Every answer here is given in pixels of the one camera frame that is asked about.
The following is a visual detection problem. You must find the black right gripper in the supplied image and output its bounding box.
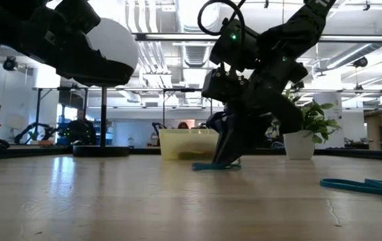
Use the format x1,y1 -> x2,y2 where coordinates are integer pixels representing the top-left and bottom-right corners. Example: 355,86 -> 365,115
206,58 -> 310,165

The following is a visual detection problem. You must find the black ceiling camera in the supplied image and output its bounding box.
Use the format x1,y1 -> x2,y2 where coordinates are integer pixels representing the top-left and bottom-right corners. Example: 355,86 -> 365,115
353,56 -> 369,69
2,56 -> 19,72

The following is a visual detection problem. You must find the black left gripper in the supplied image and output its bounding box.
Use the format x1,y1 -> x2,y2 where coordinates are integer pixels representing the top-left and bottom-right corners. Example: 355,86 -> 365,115
26,19 -> 135,88

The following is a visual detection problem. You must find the white globe lamp black stand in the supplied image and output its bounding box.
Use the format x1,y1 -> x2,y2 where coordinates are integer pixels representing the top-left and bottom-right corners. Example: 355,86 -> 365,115
72,18 -> 139,158

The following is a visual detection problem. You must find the black overhead frame beam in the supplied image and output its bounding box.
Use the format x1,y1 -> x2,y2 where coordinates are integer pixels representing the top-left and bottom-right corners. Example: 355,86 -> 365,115
132,32 -> 382,43

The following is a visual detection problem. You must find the yellow translucent plastic bin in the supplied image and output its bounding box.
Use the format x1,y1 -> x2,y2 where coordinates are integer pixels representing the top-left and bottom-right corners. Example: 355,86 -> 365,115
159,129 -> 220,161

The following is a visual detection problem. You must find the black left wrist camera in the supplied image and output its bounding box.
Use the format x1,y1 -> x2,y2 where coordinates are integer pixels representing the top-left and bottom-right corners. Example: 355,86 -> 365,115
55,0 -> 102,35

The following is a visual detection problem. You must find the green plant in white pot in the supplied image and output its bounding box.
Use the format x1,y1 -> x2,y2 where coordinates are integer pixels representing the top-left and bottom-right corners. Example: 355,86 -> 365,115
266,89 -> 342,161

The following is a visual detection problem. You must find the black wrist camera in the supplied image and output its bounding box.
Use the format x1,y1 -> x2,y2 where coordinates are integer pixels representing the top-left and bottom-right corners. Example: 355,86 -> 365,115
55,0 -> 102,35
200,66 -> 249,104

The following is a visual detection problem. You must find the black background rig frame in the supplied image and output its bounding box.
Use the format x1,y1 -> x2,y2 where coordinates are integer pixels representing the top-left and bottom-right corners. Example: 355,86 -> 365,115
31,86 -> 90,145
162,88 -> 214,130

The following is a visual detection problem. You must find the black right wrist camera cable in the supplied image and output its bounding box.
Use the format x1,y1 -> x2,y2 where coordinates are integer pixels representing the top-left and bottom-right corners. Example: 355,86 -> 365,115
197,0 -> 247,37

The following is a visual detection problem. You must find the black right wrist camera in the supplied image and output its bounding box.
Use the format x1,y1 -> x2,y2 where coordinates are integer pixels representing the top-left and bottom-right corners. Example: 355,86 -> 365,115
200,66 -> 249,104

